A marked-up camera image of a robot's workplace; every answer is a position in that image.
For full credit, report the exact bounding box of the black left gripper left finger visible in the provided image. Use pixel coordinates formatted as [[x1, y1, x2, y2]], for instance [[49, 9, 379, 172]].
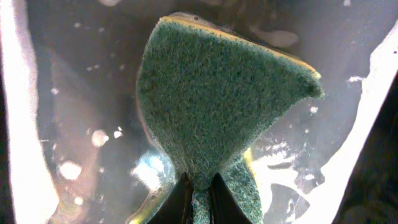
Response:
[[148, 173, 193, 224]]

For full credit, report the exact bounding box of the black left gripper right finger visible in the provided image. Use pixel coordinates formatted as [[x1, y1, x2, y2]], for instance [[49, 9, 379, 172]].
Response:
[[210, 173, 252, 224]]

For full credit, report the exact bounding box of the green yellow sponge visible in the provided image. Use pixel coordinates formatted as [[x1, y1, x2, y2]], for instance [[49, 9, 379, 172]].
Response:
[[136, 12, 324, 223]]

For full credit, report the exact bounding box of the black rectangular water tray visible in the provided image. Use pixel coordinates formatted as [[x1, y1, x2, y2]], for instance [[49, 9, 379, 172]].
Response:
[[1, 0, 397, 223]]

